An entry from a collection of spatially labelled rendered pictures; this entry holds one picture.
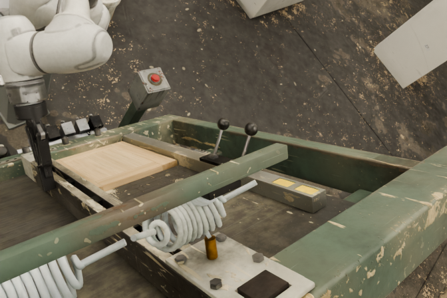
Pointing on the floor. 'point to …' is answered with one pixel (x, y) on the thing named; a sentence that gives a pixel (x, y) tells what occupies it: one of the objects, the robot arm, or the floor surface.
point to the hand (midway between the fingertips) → (46, 177)
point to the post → (132, 115)
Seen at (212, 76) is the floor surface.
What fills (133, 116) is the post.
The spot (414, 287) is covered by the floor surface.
